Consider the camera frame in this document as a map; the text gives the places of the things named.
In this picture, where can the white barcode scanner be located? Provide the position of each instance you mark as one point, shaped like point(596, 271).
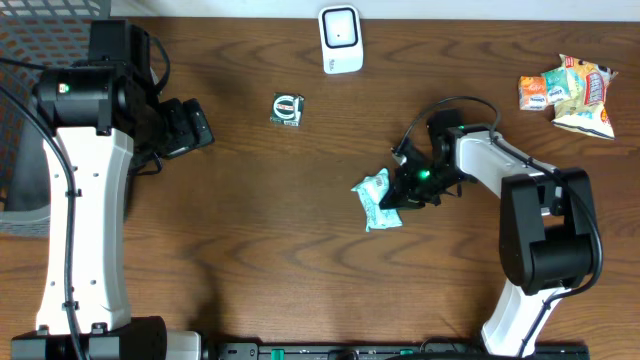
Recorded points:
point(341, 39)

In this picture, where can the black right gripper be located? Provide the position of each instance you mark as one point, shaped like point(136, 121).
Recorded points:
point(403, 196)

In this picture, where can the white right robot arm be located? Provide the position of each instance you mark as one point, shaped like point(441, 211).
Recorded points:
point(549, 244)

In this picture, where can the yellow snack bag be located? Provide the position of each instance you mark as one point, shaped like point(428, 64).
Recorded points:
point(584, 112)

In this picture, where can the green tissue pack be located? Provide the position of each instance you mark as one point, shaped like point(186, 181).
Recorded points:
point(557, 87)

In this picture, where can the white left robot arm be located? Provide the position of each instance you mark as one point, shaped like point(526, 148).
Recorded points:
point(102, 121)

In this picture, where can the orange tissue pack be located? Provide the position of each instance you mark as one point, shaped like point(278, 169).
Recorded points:
point(532, 93)

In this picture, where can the dark grey mesh basket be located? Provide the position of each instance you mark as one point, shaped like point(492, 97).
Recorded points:
point(41, 32)

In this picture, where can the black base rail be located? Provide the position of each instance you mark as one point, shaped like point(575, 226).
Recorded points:
point(430, 350)

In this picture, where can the green Zam-Buk tin box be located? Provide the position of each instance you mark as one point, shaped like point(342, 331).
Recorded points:
point(287, 109)

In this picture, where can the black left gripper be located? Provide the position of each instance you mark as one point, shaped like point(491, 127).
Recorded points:
point(185, 138)

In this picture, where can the pale green wet wipes pack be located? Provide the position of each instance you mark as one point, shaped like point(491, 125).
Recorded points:
point(371, 190)

